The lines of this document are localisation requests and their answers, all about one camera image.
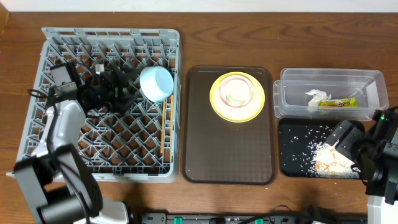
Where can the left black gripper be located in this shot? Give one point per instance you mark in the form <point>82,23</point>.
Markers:
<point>110,88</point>

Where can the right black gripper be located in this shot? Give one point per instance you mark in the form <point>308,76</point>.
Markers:
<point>354,134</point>

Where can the food scraps rice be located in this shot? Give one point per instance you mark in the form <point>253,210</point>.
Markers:
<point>329,160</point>

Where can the yellow green snack wrapper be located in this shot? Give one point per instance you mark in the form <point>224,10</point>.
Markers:
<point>345,102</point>

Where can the light blue bowl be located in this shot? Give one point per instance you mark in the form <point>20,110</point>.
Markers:
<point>156,83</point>

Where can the wooden chopstick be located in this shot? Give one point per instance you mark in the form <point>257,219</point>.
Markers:
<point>171,126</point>
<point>163,127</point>

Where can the white tissue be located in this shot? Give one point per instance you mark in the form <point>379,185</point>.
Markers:
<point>317,97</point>

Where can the yellow plate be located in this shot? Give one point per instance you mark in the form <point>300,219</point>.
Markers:
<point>237,115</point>

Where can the white cup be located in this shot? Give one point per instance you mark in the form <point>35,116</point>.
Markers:
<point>237,98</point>

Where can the pink bowl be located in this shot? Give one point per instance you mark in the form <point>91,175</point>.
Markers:
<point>236,83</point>

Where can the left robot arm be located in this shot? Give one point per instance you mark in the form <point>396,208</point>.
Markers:
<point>57,185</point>

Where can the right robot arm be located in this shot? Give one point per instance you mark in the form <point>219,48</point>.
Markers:
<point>374,157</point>

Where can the grey dishwasher rack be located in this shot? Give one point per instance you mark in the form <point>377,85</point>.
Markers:
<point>124,148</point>

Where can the black tray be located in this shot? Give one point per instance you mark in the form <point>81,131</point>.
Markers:
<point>295,155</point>

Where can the clear plastic bin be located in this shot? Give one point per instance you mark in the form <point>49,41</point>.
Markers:
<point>367,87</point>

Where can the dark brown serving tray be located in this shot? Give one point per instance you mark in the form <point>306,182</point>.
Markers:
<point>217,151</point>

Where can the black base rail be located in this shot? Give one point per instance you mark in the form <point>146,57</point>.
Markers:
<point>162,218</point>

